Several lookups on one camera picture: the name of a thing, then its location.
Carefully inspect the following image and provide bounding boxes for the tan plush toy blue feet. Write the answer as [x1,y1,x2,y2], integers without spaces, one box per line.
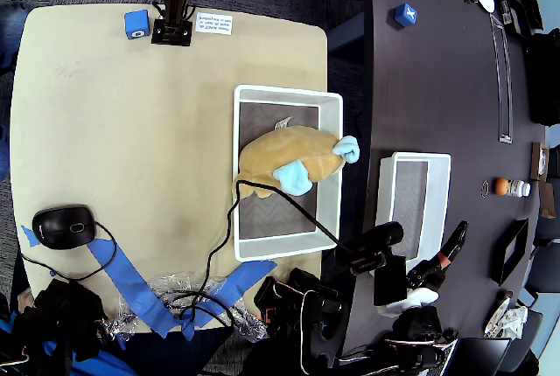
[238,115,362,200]

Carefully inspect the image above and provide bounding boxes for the black leader arm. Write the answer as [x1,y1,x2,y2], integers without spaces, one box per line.
[10,277,109,376]

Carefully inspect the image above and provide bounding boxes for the small white plastic bin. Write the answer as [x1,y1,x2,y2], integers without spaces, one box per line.
[374,151,452,263]

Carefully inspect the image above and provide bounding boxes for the large white plastic bin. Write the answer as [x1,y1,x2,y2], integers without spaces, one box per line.
[233,83,344,262]

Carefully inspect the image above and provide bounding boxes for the black shallow tray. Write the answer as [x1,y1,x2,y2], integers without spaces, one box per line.
[488,217,530,288]

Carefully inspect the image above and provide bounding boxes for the foil plate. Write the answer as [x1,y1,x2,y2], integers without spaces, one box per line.
[483,290,513,338]

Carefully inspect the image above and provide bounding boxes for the white pill bottle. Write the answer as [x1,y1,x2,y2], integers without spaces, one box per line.
[507,178,532,198]

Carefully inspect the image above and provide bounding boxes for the dark laptop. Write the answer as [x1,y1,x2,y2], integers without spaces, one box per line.
[454,336,513,376]

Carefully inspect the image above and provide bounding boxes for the crumpled white paper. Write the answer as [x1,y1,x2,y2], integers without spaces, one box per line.
[498,304,530,340]

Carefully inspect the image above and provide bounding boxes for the flat brown cardboard piece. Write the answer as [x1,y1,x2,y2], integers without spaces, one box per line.
[537,181,557,219]

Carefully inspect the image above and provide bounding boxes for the small brown cardboard box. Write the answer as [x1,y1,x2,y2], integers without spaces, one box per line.
[529,142,550,183]

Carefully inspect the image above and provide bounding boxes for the wide blue tape strip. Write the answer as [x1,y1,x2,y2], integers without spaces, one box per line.
[178,259,279,345]

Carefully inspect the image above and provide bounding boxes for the blue cube with X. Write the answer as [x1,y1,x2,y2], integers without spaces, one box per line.
[393,3,418,30]

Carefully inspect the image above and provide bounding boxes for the black box with label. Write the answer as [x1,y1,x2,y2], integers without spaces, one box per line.
[496,0,526,36]

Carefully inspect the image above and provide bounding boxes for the grey table leg panel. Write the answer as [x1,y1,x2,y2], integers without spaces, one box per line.
[327,12,367,56]

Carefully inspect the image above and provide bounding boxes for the clear crumpled plastic wrap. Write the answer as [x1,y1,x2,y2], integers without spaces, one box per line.
[104,270,268,345]

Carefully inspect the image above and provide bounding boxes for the black oblong case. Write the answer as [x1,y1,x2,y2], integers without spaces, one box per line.
[517,0,545,31]

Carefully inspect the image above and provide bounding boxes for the long blue tape strip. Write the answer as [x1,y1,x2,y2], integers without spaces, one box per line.
[85,238,185,340]

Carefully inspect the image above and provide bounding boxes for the white printed paper label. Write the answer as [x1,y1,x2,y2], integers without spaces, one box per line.
[194,11,234,37]

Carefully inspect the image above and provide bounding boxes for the black computer mouse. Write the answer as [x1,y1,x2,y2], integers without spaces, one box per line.
[32,204,96,251]

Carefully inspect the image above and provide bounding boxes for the blue cube with O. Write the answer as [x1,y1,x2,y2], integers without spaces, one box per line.
[123,9,151,40]

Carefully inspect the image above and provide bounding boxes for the small blue tape piece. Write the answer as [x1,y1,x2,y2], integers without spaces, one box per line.
[20,223,45,250]

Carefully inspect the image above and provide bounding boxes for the blue denim trouser leg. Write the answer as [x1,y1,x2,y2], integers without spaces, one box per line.
[0,2,28,73]
[0,124,11,183]

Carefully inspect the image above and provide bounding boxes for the black webcam with mount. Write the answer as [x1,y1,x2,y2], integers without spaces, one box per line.
[334,220,408,307]

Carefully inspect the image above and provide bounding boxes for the black webcam cable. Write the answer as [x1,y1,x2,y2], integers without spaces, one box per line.
[165,178,351,333]

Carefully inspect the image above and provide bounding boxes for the black mouse cable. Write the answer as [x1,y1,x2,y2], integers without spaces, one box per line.
[19,218,119,283]

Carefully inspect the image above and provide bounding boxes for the black camera stand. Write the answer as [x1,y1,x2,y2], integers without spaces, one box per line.
[150,0,207,47]

